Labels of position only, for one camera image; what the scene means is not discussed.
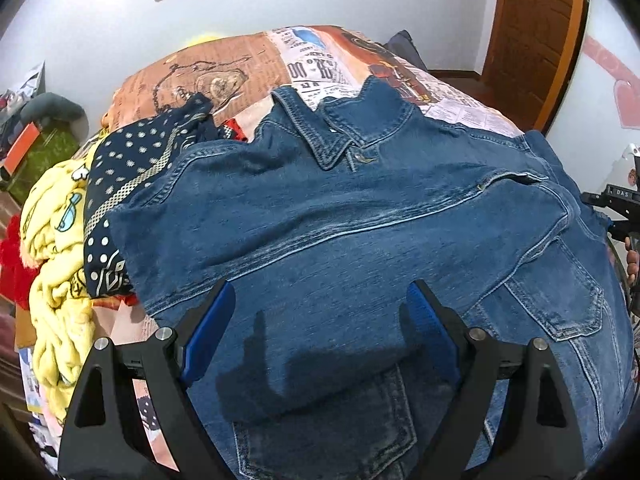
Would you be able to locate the pile of clutter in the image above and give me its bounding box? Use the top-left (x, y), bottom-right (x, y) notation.
top-left (0, 62), bottom-right (46, 121)

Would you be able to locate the green cloth covered table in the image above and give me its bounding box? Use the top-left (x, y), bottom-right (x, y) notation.
top-left (7, 127), bottom-right (81, 206)

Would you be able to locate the grey neck pillow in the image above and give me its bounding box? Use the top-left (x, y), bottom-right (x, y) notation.
top-left (17, 92), bottom-right (88, 126)

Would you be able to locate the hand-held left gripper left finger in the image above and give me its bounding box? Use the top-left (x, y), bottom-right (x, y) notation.
top-left (57, 280), bottom-right (237, 480)

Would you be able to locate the orange box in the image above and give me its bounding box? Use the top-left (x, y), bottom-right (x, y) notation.
top-left (2, 122), bottom-right (41, 173)

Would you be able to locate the red white patterned garment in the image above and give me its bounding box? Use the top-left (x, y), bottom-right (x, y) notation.
top-left (220, 117), bottom-right (248, 143)

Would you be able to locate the person's right hand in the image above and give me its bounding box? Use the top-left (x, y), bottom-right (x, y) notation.
top-left (624, 237), bottom-right (640, 286)

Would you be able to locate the pink heart wall sticker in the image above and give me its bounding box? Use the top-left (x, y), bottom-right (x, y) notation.
top-left (585, 35), bottom-right (640, 131)

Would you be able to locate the red plush cloth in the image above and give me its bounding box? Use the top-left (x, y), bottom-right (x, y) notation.
top-left (0, 215), bottom-right (38, 306)

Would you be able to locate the printed bedsheet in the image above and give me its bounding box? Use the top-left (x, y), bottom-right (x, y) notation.
top-left (15, 25), bottom-right (526, 461)

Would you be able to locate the blue denim jacket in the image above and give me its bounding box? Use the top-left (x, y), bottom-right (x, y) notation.
top-left (107, 76), bottom-right (638, 480)

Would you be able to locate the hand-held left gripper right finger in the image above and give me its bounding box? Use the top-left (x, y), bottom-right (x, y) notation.
top-left (406, 280), bottom-right (587, 480)

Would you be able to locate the navy polka dot garment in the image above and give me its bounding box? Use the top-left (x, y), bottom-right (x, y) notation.
top-left (82, 92), bottom-right (221, 298)

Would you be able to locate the wooden door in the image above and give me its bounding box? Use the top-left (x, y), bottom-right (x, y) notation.
top-left (482, 0), bottom-right (591, 133)

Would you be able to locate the yellow fleece blanket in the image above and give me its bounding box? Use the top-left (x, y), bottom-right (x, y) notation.
top-left (20, 155), bottom-right (98, 421)

